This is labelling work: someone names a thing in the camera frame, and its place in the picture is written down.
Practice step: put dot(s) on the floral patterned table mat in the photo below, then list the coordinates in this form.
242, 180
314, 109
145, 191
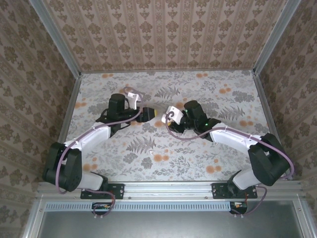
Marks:
173, 168

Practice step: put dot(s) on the aluminium side rail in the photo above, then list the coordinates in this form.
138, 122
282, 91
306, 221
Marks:
271, 119
65, 124

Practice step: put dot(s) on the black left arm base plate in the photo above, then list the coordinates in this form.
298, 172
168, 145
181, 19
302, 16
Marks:
119, 191

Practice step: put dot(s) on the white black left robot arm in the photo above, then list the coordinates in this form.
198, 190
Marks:
91, 135

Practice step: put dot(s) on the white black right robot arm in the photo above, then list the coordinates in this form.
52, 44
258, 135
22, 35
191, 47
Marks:
230, 136

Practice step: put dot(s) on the aluminium frame post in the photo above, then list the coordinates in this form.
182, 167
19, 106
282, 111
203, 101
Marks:
277, 34
54, 37

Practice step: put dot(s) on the aluminium back rail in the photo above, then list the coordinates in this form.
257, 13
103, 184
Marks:
168, 71

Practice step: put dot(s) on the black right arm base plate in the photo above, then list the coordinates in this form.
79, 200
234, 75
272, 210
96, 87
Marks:
218, 191

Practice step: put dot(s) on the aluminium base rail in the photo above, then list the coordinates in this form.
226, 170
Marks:
168, 189

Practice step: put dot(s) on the grey metal panel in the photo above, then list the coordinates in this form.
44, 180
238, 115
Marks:
168, 225

